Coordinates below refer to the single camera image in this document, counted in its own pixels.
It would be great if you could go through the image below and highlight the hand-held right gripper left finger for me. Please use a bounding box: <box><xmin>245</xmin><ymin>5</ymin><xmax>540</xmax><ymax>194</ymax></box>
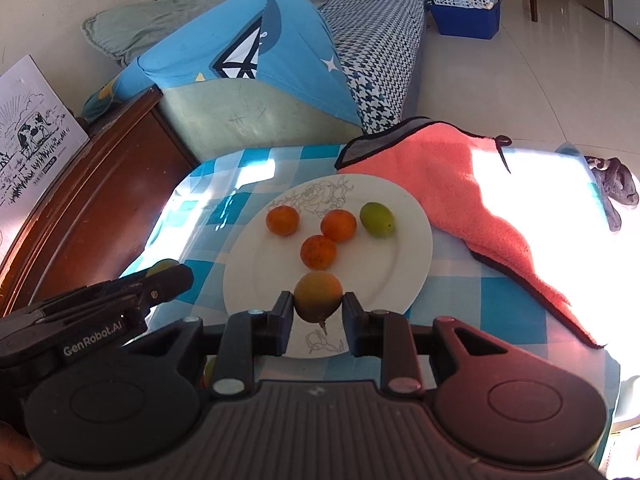
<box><xmin>125</xmin><ymin>290</ymin><xmax>296</xmax><ymax>397</ymax></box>

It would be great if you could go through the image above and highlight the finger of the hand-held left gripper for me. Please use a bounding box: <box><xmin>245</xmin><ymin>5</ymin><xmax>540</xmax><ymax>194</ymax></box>
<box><xmin>0</xmin><ymin>263</ymin><xmax>196</xmax><ymax>329</ymax></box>

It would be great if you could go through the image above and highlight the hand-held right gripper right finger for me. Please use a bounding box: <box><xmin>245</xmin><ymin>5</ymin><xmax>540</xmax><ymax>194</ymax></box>
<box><xmin>341</xmin><ymin>291</ymin><xmax>506</xmax><ymax>396</ymax></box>

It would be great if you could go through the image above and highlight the green round fruit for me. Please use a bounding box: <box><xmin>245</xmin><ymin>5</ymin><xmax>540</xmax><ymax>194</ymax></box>
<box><xmin>146</xmin><ymin>258</ymin><xmax>179</xmax><ymax>277</ymax></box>

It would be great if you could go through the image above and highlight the yellow-brown fruit with stem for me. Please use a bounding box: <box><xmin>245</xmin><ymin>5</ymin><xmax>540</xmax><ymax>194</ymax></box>
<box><xmin>293</xmin><ymin>271</ymin><xmax>344</xmax><ymax>336</ymax></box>

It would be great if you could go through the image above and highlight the white plate with line drawing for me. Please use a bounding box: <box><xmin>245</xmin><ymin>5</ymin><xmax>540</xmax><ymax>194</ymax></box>
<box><xmin>222</xmin><ymin>174</ymin><xmax>434</xmax><ymax>359</ymax></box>

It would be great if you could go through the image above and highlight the orange mandarin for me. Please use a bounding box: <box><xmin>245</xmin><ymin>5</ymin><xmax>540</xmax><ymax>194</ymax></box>
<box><xmin>320</xmin><ymin>209</ymin><xmax>358</xmax><ymax>243</ymax></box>
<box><xmin>300</xmin><ymin>234</ymin><xmax>337</xmax><ymax>269</ymax></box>
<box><xmin>265</xmin><ymin>205</ymin><xmax>301</xmax><ymax>236</ymax></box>

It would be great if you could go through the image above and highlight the yellow-green round fruit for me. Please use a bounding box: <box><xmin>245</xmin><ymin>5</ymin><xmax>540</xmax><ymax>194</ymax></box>
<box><xmin>359</xmin><ymin>202</ymin><xmax>396</xmax><ymax>237</ymax></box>

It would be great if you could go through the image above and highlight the person's left forearm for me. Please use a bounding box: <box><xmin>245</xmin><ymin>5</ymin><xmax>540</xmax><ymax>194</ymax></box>
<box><xmin>0</xmin><ymin>420</ymin><xmax>43</xmax><ymax>478</ymax></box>

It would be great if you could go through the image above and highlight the blue white checked tablecloth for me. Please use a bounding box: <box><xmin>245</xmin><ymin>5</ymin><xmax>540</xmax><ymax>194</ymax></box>
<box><xmin>120</xmin><ymin>144</ymin><xmax>623</xmax><ymax>461</ymax></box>

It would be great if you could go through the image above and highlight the red-brown wooden bench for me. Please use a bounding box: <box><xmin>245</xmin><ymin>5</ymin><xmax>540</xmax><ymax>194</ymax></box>
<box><xmin>0</xmin><ymin>85</ymin><xmax>201</xmax><ymax>318</ymax></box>

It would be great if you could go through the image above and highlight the coral towel with grey edge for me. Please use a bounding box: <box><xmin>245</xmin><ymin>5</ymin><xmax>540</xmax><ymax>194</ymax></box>
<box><xmin>335</xmin><ymin>117</ymin><xmax>608</xmax><ymax>350</ymax></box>

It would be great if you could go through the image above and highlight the white cow-print carton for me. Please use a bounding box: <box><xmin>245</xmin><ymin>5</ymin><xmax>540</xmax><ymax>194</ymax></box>
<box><xmin>0</xmin><ymin>55</ymin><xmax>91</xmax><ymax>251</ymax></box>

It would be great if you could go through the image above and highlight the blue printed cushion cover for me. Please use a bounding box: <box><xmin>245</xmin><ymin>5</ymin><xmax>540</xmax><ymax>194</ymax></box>
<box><xmin>81</xmin><ymin>0</ymin><xmax>363</xmax><ymax>128</ymax></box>

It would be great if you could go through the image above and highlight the grey-green pillow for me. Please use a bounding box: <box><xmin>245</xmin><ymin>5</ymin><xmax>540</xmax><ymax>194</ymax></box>
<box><xmin>81</xmin><ymin>0</ymin><xmax>351</xmax><ymax>68</ymax></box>

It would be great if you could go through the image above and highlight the houndstooth sofa cover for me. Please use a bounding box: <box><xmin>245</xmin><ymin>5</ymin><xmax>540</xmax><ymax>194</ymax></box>
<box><xmin>320</xmin><ymin>0</ymin><xmax>428</xmax><ymax>136</ymax></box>

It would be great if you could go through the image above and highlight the grey purple scrunchie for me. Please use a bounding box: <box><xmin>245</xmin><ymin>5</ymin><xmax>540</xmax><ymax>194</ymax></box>
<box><xmin>585</xmin><ymin>156</ymin><xmax>640</xmax><ymax>233</ymax></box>

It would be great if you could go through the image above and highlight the blue storage bin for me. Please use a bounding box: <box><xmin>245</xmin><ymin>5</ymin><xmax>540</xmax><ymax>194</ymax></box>
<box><xmin>429</xmin><ymin>0</ymin><xmax>502</xmax><ymax>40</ymax></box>

